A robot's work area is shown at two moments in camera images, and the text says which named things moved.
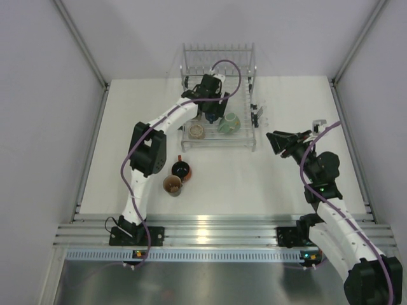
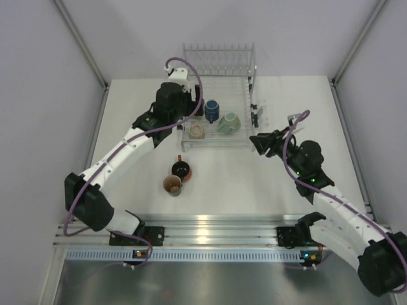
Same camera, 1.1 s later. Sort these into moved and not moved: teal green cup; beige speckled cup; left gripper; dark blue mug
Moved: left gripper
Not moved: teal green cup; beige speckled cup; dark blue mug
